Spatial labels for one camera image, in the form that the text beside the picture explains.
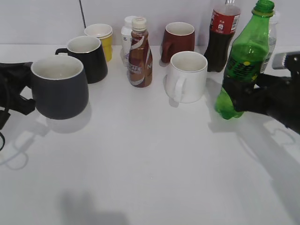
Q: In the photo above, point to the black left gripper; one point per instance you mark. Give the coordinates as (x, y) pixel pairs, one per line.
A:
(14, 77)

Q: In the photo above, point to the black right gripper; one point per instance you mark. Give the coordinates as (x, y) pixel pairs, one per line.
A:
(277, 97)

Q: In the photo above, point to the green Sprite bottle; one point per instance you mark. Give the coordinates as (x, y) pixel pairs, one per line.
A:
(247, 54)

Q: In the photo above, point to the dark grey round mug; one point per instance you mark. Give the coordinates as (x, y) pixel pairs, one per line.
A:
(59, 86)

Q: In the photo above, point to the yellow paper cup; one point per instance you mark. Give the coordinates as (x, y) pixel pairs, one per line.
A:
(104, 32)

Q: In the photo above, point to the clear water bottle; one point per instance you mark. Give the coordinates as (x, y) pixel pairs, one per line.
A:
(272, 35)

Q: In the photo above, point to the black tapered mug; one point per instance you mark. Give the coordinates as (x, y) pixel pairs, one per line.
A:
(90, 52)

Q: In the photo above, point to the white ceramic mug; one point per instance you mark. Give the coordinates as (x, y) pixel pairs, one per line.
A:
(186, 77)

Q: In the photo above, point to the cola bottle red label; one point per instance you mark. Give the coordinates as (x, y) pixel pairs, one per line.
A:
(223, 24)

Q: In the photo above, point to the dark red mug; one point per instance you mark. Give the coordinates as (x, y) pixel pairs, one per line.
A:
(178, 37)

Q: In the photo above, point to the white milk carton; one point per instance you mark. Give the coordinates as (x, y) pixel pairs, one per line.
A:
(126, 38)

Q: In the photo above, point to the brown Nescafe coffee bottle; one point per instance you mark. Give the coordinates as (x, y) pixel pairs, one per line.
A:
(140, 56)

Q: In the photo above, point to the silver camera on right gripper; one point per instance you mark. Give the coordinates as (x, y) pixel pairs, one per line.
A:
(287, 60)

